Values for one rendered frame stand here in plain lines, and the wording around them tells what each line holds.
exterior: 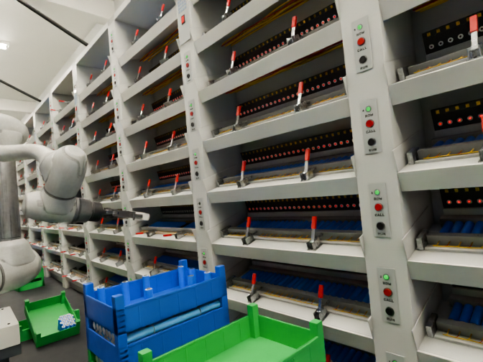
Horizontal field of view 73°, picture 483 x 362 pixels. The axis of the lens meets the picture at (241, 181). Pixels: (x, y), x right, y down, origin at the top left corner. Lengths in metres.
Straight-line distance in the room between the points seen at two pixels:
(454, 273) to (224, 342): 0.50
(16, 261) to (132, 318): 0.96
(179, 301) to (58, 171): 0.60
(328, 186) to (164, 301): 0.49
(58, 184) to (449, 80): 1.10
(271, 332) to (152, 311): 0.28
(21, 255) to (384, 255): 1.41
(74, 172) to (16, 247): 0.59
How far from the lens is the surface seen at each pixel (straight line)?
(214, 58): 1.40
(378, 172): 0.80
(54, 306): 2.30
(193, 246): 1.36
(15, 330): 1.52
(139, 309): 0.79
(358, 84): 0.85
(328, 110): 0.88
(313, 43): 0.95
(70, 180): 1.19
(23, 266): 1.70
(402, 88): 0.80
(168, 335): 0.84
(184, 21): 1.43
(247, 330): 0.86
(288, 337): 0.80
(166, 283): 1.04
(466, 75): 0.78
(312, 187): 0.90
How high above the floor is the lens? 0.67
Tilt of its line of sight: 2 degrees up
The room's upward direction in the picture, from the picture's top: 5 degrees counter-clockwise
